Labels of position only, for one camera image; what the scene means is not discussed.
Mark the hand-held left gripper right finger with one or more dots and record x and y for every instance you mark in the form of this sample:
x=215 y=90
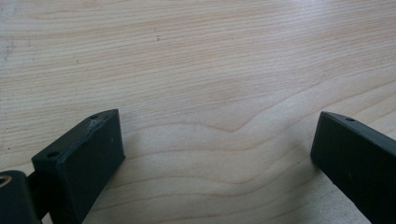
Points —
x=358 y=161

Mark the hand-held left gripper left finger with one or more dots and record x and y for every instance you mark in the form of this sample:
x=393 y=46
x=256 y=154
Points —
x=81 y=155

